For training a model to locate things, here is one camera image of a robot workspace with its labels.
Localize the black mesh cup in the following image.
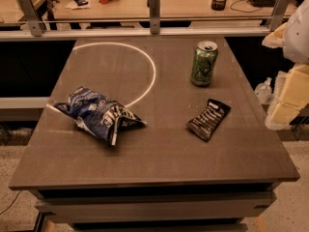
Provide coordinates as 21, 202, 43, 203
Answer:
211, 0, 227, 11

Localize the black cable on desk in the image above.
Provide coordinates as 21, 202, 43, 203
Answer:
229, 0, 264, 14

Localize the blue crumpled chip bag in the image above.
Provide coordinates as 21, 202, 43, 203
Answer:
54, 87, 146, 146

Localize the right metal bracket post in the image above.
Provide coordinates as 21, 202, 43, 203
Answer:
266, 0, 291, 32

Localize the black rxbar chocolate wrapper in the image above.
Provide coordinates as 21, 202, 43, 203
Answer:
186, 99, 231, 142

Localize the black floor cable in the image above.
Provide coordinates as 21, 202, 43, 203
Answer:
0, 190, 23, 217

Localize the middle metal bracket post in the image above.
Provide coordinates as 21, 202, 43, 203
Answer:
148, 0, 160, 34

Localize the clear sanitizer bottle left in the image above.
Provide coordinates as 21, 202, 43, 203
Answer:
254, 77, 272, 103

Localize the metal rail bar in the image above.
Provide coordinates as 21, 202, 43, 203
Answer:
0, 27, 270, 42

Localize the left metal bracket post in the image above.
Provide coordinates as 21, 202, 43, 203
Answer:
17, 0, 45, 37

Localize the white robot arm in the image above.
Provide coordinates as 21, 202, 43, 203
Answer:
262, 0, 309, 131

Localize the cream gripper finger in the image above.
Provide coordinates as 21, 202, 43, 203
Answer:
265, 64, 309, 131
262, 23, 287, 48

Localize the metal bracket post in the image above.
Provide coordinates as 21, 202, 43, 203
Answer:
148, 0, 160, 34
17, 0, 45, 37
266, 0, 291, 32

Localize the green soda can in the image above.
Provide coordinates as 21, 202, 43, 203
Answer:
190, 41, 218, 86

